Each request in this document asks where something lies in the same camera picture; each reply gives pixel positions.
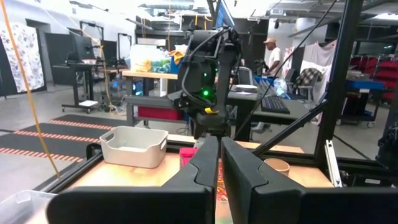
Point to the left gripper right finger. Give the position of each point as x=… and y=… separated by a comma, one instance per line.
x=280, y=205

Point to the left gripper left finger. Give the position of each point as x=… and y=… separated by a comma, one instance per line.
x=140, y=205

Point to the red lid paprika tin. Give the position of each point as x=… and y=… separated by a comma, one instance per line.
x=186, y=155

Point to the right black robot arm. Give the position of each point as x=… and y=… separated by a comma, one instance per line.
x=194, y=68

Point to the grey plastic bin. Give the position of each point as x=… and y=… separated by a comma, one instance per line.
x=133, y=155

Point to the red drawer box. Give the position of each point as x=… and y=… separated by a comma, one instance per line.
x=160, y=112

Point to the black keyboard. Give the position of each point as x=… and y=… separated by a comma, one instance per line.
x=275, y=104

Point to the wooden workbench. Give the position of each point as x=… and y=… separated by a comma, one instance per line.
x=149, y=75

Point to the grey desk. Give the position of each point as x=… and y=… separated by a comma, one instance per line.
x=298, y=112

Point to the clear tub of cloths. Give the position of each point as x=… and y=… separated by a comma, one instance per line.
x=149, y=59

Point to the person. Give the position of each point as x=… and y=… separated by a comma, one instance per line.
x=275, y=59

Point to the black orange-striped floor mat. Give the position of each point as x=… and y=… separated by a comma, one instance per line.
x=62, y=138

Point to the plaid cloth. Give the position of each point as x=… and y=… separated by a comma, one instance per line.
x=308, y=77

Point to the white flat board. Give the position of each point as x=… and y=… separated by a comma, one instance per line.
x=88, y=103

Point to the clear plastic bin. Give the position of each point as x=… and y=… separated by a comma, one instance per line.
x=18, y=207

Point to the white hanging cloth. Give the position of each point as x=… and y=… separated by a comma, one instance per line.
x=317, y=59

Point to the blue bin cart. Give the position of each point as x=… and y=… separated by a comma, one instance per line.
x=363, y=85

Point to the black monitor cart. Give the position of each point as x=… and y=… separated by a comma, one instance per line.
x=82, y=49

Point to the red storage bins rack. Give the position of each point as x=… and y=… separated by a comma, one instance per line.
x=384, y=74

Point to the floral white curtain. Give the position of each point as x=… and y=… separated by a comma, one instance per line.
x=23, y=59

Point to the silver aluminium rail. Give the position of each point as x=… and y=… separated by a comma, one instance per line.
x=332, y=165

